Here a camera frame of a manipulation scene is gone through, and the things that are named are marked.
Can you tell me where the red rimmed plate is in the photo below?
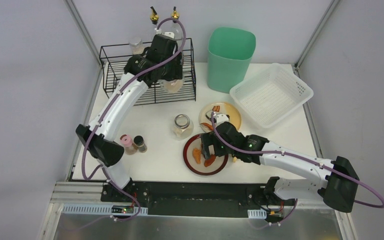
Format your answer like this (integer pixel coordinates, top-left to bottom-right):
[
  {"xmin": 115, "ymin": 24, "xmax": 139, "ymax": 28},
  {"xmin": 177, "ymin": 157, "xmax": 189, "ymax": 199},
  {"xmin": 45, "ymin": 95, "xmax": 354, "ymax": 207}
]
[{"xmin": 182, "ymin": 134, "xmax": 229, "ymax": 176}]

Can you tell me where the glass oil bottle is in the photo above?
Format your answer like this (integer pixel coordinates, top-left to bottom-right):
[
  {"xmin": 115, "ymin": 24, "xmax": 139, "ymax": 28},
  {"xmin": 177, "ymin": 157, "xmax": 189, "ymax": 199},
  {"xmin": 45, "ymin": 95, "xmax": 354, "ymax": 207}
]
[
  {"xmin": 149, "ymin": 6, "xmax": 161, "ymax": 35},
  {"xmin": 171, "ymin": 6, "xmax": 183, "ymax": 46}
]

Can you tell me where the white plastic basket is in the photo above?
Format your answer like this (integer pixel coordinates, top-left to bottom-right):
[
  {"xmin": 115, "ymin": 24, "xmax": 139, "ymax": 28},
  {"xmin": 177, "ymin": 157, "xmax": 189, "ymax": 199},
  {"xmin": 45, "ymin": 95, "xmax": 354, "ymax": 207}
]
[{"xmin": 229, "ymin": 63, "xmax": 314, "ymax": 129}]

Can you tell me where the fried chicken wing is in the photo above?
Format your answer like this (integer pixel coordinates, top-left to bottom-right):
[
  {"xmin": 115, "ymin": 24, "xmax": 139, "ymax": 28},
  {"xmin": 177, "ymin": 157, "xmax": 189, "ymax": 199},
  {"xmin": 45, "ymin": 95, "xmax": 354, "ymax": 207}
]
[{"xmin": 200, "ymin": 122, "xmax": 214, "ymax": 131}]

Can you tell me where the black wire rack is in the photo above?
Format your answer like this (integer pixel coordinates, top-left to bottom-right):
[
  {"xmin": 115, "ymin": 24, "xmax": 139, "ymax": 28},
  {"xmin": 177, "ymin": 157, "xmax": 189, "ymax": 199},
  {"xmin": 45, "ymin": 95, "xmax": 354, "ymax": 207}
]
[{"xmin": 99, "ymin": 37, "xmax": 197, "ymax": 106}]

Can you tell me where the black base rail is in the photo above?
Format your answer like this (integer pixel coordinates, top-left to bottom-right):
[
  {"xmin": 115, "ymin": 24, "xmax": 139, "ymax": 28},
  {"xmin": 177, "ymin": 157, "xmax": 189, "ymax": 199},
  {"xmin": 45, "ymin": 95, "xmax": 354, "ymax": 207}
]
[{"xmin": 100, "ymin": 181, "xmax": 295, "ymax": 218}]

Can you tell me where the silver lid bead jar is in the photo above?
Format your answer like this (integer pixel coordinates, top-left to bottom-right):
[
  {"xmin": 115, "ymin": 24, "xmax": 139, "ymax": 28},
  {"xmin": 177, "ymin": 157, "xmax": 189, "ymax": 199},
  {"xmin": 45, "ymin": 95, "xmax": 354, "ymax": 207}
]
[{"xmin": 128, "ymin": 36, "xmax": 145, "ymax": 55}]

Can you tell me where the glass rice jar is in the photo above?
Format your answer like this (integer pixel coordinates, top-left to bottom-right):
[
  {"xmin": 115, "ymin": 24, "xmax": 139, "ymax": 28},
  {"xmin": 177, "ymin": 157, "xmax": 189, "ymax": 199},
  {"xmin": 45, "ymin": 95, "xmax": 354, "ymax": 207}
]
[
  {"xmin": 172, "ymin": 114, "xmax": 194, "ymax": 140},
  {"xmin": 159, "ymin": 79, "xmax": 184, "ymax": 94}
]

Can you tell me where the small orange food piece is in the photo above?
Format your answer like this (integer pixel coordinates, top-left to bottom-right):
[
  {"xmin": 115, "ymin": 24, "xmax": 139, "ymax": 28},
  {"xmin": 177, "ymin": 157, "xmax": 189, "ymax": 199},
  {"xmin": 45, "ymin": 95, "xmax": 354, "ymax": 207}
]
[{"xmin": 212, "ymin": 105, "xmax": 221, "ymax": 112}]

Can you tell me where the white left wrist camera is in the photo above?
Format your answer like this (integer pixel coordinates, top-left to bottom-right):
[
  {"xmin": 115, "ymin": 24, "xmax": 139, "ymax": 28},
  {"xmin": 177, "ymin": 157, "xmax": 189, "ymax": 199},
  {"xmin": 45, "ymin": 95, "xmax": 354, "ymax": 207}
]
[{"xmin": 154, "ymin": 28, "xmax": 175, "ymax": 39}]

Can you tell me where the black cap spice jar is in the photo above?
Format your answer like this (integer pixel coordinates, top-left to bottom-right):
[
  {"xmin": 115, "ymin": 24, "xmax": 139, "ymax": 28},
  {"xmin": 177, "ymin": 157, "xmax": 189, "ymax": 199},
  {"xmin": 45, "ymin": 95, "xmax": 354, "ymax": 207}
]
[{"xmin": 133, "ymin": 135, "xmax": 148, "ymax": 153}]

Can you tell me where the brown fried piece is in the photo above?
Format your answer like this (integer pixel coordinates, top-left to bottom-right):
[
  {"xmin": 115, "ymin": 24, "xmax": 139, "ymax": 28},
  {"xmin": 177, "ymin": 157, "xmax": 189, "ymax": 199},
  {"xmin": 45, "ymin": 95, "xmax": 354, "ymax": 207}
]
[{"xmin": 204, "ymin": 154, "xmax": 216, "ymax": 168}]

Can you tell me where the cream floral plate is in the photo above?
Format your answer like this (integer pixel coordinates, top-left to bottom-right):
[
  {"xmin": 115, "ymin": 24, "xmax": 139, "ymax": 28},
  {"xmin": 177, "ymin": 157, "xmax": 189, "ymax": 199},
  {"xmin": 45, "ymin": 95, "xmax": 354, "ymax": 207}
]
[{"xmin": 198, "ymin": 102, "xmax": 242, "ymax": 133}]

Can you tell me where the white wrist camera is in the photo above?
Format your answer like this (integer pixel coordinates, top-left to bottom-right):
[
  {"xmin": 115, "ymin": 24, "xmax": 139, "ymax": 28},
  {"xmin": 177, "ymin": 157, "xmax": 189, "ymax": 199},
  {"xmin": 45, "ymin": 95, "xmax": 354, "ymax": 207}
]
[
  {"xmin": 213, "ymin": 112, "xmax": 230, "ymax": 126},
  {"xmin": 154, "ymin": 28, "xmax": 175, "ymax": 39}
]

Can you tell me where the sushi roll piece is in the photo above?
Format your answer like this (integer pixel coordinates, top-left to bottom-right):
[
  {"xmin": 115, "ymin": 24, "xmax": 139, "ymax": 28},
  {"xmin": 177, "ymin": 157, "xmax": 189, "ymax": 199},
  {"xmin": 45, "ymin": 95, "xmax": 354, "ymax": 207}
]
[{"xmin": 205, "ymin": 110, "xmax": 213, "ymax": 120}]

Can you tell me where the pink cap spice jar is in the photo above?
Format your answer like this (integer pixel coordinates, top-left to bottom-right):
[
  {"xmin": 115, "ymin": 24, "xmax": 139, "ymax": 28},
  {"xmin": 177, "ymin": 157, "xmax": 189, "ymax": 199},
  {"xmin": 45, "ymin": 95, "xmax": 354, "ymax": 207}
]
[{"xmin": 120, "ymin": 134, "xmax": 138, "ymax": 155}]

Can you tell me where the green trash bin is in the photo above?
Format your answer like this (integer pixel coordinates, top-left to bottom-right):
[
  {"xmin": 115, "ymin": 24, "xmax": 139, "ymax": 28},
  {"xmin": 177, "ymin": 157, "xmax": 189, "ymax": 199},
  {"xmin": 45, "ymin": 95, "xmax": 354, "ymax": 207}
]
[{"xmin": 207, "ymin": 26, "xmax": 256, "ymax": 93}]

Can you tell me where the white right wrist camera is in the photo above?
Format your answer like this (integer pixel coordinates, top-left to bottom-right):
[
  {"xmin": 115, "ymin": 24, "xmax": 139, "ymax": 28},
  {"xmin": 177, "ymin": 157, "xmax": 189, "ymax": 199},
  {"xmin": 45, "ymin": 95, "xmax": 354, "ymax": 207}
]
[{"xmin": 213, "ymin": 112, "xmax": 230, "ymax": 126}]

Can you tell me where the orange fried nugget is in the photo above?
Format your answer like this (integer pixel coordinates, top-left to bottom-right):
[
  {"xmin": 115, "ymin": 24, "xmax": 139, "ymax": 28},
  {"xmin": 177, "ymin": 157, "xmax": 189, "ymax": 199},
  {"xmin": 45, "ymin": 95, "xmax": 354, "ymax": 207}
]
[{"xmin": 192, "ymin": 148, "xmax": 201, "ymax": 165}]

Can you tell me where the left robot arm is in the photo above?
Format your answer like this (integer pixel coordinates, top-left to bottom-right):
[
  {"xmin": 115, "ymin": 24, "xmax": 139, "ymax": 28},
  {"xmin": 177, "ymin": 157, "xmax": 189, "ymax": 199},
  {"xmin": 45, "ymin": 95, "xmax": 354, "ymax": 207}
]
[{"xmin": 75, "ymin": 34, "xmax": 183, "ymax": 189}]

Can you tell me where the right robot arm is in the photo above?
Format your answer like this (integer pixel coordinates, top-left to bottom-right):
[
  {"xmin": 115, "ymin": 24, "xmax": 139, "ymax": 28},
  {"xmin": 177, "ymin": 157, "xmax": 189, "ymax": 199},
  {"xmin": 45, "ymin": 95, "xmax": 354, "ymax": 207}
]
[{"xmin": 200, "ymin": 122, "xmax": 359, "ymax": 213}]

